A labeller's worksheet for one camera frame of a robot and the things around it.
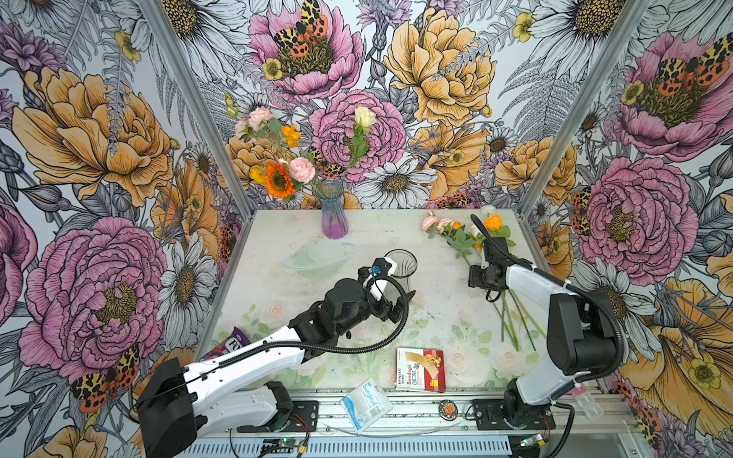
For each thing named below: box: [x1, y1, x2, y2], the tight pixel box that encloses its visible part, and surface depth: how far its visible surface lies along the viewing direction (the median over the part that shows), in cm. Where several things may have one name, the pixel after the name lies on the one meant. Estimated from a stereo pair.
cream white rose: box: [347, 106, 377, 169], surface depth 93 cm
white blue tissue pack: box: [340, 377, 395, 435], surface depth 77 cm
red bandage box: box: [395, 347, 446, 394], surface depth 80 cm
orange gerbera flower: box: [264, 162, 297, 199], surface depth 79 cm
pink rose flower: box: [288, 156, 316, 185], surface depth 85 cm
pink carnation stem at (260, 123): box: [234, 105, 282, 142], surface depth 91 cm
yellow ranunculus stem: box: [280, 124, 303, 148], surface depth 89 cm
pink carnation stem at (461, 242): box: [421, 215, 475, 267], surface depth 114 cm
